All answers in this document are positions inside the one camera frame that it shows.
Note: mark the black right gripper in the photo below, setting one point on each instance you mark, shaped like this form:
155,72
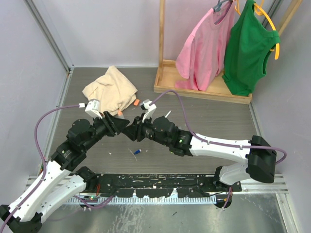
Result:
134,131

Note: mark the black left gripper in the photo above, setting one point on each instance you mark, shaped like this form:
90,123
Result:
115,125

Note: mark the grey highlighter orange tip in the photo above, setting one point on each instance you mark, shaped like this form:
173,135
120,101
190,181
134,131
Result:
120,115

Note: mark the orange highlighter cap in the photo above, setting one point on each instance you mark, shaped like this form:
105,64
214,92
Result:
136,102

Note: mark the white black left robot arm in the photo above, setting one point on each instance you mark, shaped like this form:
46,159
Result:
43,197

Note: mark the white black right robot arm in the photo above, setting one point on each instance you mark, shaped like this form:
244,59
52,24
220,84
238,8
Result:
253,159

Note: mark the small blue pen cap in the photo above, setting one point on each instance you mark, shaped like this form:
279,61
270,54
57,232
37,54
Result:
137,152

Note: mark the beige cloth bag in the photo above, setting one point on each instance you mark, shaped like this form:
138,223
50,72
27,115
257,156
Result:
113,90

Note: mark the wooden clothes rack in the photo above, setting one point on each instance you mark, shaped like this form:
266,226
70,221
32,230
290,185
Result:
167,73

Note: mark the pink t-shirt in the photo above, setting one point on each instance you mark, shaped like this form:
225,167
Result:
202,56

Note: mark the green tank top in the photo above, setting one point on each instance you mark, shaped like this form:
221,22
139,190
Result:
247,52

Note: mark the grey clothes hanger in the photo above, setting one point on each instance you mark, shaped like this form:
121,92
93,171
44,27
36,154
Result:
218,7

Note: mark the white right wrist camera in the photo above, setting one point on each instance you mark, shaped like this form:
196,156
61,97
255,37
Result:
148,108

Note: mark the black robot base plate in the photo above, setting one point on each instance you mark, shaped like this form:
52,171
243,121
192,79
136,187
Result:
155,185

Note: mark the aluminium frame rail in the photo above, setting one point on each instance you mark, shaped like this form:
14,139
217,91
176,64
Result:
42,17

